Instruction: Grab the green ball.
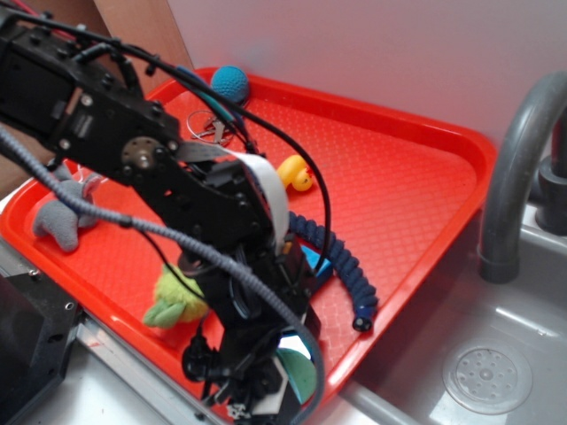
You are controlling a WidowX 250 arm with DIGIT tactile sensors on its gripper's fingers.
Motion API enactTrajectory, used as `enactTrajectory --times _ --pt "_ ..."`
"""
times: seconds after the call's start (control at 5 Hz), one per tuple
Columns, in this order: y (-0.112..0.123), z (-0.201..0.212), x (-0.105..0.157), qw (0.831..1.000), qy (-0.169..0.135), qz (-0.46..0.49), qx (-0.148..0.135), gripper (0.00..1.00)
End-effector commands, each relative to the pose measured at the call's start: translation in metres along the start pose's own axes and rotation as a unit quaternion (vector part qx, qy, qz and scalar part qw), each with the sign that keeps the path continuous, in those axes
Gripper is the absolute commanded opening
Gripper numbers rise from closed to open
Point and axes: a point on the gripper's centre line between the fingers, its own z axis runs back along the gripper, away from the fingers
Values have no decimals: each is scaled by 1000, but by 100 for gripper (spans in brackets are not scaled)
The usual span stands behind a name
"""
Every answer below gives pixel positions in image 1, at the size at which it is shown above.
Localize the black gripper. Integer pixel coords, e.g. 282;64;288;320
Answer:
182;309;322;421

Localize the green foam ball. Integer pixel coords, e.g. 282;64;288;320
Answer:
276;348;317;406

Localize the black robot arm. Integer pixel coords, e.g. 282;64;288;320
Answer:
1;6;324;424

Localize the blue foam ball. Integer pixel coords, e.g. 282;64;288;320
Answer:
211;66;250;104

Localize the green plush toy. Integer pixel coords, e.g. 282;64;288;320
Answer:
143;264;209;329

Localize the blue wooden block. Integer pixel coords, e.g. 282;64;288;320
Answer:
300;245;334;284

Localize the navy blue plush snake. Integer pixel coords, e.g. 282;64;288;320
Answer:
289;212;378;333

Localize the yellow rubber duck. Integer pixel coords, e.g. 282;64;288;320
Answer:
276;155;313;192

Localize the black box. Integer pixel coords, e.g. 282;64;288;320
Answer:
1;270;82;424

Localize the orange plastic tray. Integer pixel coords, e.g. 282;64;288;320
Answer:
1;76;495;400

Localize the grey sink basin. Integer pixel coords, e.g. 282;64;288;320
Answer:
340;205;566;424

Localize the grey plush elephant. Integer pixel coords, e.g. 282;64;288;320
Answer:
32;164;103;252

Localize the sink drain strainer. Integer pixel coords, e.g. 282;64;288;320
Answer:
442;338;533;415

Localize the grey sink faucet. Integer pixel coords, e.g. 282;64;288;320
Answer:
478;71;566;283

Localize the wooden board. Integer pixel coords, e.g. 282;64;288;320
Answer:
94;0;193;69

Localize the black thin cable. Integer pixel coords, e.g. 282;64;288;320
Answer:
26;12;333;274

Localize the grey corrugated cable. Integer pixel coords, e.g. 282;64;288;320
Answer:
0;123;327;425

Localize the white ribbon cable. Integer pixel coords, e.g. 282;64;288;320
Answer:
176;141;291;254

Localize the metal key ring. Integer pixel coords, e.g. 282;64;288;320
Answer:
185;108;238;145

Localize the black faucet handle base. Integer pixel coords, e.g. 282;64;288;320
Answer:
534;105;567;236

